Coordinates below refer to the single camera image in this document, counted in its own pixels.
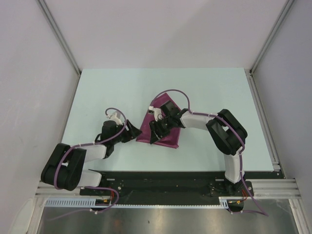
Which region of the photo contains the right aluminium frame post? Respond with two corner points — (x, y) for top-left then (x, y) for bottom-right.
(249, 0), (296, 75)

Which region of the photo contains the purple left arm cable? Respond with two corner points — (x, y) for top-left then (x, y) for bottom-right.
(46, 108), (127, 221)

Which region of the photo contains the white slotted cable duct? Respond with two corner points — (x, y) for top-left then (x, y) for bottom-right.
(45, 196), (247, 209)

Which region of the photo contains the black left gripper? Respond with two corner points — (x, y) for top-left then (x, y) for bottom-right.
(111, 119), (142, 144)

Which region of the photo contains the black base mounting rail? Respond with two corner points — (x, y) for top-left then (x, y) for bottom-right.
(79, 171), (254, 201)

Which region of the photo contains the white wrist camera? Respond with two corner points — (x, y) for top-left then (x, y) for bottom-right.
(106, 111), (123, 125)
(148, 106), (163, 121)

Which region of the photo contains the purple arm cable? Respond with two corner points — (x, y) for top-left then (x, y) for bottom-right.
(150, 89), (269, 217)
(46, 108), (127, 221)

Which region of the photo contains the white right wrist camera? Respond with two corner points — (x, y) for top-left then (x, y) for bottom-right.
(148, 106), (163, 121)

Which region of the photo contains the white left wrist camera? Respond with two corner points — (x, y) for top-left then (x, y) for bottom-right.
(106, 111), (123, 125)

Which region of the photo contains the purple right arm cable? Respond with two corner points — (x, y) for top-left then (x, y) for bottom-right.
(150, 89), (269, 217)

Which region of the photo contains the aluminium frame post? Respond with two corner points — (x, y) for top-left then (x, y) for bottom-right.
(249, 0), (296, 75)
(36, 0), (82, 77)

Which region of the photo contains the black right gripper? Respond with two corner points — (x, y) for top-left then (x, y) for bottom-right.
(149, 116), (174, 144)

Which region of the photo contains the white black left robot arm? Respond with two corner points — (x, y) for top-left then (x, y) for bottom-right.
(40, 120), (142, 195)

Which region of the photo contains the left aluminium frame post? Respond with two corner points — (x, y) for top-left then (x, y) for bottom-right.
(36, 0), (82, 77)

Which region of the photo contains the purple cloth napkin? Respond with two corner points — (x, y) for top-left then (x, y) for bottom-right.
(136, 93), (180, 149)

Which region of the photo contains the right aluminium side rail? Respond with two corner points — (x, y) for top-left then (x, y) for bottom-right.
(245, 69), (283, 172)

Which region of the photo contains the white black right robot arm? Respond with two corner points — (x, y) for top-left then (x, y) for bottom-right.
(148, 101), (248, 195)

